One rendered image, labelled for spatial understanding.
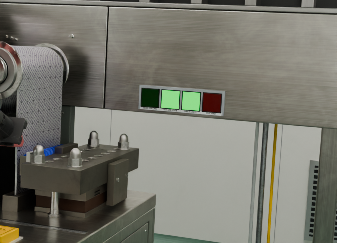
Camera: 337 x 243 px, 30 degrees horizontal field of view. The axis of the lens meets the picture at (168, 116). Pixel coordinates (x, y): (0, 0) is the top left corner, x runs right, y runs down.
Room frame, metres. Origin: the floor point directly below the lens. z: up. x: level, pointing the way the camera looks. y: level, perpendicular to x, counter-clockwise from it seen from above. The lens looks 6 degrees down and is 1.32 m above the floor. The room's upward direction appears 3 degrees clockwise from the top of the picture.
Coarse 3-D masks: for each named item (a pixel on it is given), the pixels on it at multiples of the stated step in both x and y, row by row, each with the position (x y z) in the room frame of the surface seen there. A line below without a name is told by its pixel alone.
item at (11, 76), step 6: (0, 48) 1.56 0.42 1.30; (0, 54) 1.56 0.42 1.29; (6, 54) 1.55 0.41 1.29; (6, 60) 1.55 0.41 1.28; (12, 60) 1.55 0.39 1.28; (12, 66) 1.55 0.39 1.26; (12, 72) 1.55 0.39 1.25; (6, 78) 1.55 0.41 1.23; (12, 78) 1.55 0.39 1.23; (0, 84) 1.56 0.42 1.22; (6, 84) 1.55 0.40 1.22; (0, 90) 1.56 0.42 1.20
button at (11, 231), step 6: (0, 228) 1.31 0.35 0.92; (6, 228) 1.31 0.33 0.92; (12, 228) 1.31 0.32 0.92; (18, 228) 1.32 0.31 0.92; (0, 234) 1.27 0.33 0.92; (6, 234) 1.27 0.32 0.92; (12, 234) 1.30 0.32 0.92; (18, 234) 1.32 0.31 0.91; (0, 240) 1.26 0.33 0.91; (6, 240) 1.27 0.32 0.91; (12, 240) 1.30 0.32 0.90
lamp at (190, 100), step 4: (184, 92) 1.76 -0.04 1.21; (188, 92) 1.75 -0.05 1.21; (192, 92) 1.75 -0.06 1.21; (184, 96) 1.76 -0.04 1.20; (188, 96) 1.75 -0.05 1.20; (192, 96) 1.75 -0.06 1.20; (196, 96) 1.75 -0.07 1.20; (184, 100) 1.76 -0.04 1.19; (188, 100) 1.75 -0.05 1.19; (192, 100) 1.75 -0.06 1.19; (196, 100) 1.75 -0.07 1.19; (184, 104) 1.76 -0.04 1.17; (188, 104) 1.75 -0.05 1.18; (192, 104) 1.75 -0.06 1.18; (196, 104) 1.75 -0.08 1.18; (184, 108) 1.76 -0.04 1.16; (188, 108) 1.75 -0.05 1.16; (192, 108) 1.75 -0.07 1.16; (196, 108) 1.75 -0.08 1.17
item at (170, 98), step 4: (164, 92) 1.77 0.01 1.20; (168, 92) 1.77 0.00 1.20; (172, 92) 1.77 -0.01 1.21; (176, 92) 1.76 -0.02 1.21; (164, 96) 1.77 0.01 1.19; (168, 96) 1.77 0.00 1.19; (172, 96) 1.77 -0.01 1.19; (176, 96) 1.76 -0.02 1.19; (164, 100) 1.77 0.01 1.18; (168, 100) 1.77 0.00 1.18; (172, 100) 1.77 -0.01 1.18; (176, 100) 1.76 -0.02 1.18; (164, 104) 1.77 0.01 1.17; (168, 104) 1.77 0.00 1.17; (172, 104) 1.77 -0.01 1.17; (176, 104) 1.76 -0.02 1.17; (172, 108) 1.77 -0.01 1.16; (176, 108) 1.76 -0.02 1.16
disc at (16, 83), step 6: (0, 42) 1.56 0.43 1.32; (6, 48) 1.56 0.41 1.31; (12, 48) 1.55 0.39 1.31; (12, 54) 1.55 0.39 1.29; (18, 54) 1.55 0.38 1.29; (18, 60) 1.55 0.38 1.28; (18, 66) 1.55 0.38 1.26; (18, 72) 1.55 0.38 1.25; (18, 78) 1.55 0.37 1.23; (12, 84) 1.55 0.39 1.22; (18, 84) 1.55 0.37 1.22; (6, 90) 1.56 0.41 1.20; (12, 90) 1.55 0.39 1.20; (0, 96) 1.56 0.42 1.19; (6, 96) 1.56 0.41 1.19
